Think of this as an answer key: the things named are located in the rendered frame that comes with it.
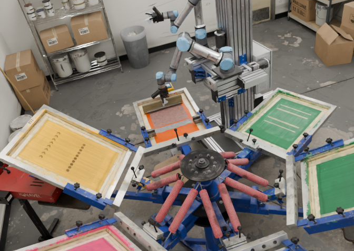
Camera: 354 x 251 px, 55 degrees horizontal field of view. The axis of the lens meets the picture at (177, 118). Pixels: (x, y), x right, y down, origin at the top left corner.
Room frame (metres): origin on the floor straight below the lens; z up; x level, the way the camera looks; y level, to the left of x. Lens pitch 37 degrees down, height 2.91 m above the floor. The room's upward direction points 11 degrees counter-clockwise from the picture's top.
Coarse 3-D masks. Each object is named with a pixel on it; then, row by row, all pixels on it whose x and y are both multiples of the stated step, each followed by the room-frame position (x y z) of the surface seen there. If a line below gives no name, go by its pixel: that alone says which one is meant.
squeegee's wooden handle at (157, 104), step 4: (176, 96) 2.81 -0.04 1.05; (180, 96) 2.82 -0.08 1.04; (160, 100) 2.81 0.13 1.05; (168, 100) 2.79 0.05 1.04; (172, 100) 2.80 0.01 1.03; (176, 100) 2.81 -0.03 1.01; (180, 100) 2.81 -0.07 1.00; (148, 104) 2.77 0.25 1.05; (152, 104) 2.77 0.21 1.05; (156, 104) 2.77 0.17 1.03; (160, 104) 2.78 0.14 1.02; (164, 104) 2.78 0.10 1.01; (168, 104) 2.79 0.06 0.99; (144, 108) 2.75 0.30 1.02; (148, 108) 2.76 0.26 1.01; (152, 108) 2.76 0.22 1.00; (144, 112) 2.75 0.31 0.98
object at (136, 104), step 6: (180, 90) 3.01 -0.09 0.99; (186, 90) 2.99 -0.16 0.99; (156, 96) 2.98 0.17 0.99; (186, 96) 2.89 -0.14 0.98; (138, 102) 2.94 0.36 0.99; (144, 102) 2.94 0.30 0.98; (150, 102) 2.95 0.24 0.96; (192, 102) 2.75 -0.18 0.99; (138, 108) 2.82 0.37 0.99; (198, 108) 2.63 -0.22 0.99; (138, 114) 2.72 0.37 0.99; (204, 126) 2.36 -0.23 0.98; (156, 144) 2.23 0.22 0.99
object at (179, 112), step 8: (184, 104) 2.80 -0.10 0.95; (168, 112) 2.71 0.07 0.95; (176, 112) 2.69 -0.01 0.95; (184, 112) 2.66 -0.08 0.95; (176, 120) 2.56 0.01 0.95; (184, 120) 2.54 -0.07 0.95; (192, 120) 2.51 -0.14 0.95; (176, 128) 2.43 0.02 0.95; (184, 128) 2.41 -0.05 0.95; (192, 128) 2.39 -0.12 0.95
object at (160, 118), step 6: (150, 114) 2.74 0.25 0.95; (156, 114) 2.72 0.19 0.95; (162, 114) 2.70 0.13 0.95; (150, 120) 2.64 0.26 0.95; (156, 120) 2.62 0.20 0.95; (162, 120) 2.60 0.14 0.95; (168, 120) 2.59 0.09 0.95; (150, 126) 2.54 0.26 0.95; (156, 126) 2.52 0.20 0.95; (162, 126) 2.51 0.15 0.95; (162, 132) 2.42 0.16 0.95; (168, 132) 2.41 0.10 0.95; (174, 132) 2.39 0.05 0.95; (156, 138) 2.35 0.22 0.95; (162, 138) 2.33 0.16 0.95; (168, 138) 2.32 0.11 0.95
